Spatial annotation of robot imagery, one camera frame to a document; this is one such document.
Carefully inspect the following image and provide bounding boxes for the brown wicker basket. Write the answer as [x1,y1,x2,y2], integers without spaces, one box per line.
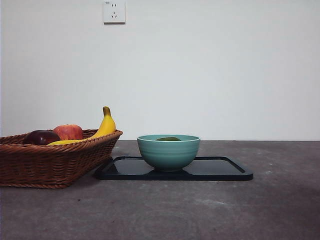
[0,128,124,190]

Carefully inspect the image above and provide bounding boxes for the dark rectangular tray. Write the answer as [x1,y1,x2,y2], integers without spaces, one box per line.
[93,155,254,181]

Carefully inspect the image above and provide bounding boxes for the yellow banana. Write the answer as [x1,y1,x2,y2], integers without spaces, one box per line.
[46,105,117,146]

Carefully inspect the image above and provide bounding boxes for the teal ceramic bowl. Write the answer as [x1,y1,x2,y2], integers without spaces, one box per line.
[136,134,201,173]

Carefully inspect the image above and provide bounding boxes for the white wall socket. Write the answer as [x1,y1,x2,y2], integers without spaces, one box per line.
[103,0,126,25]

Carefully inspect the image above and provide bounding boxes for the dark red apple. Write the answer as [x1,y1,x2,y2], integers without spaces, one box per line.
[22,129,61,145]

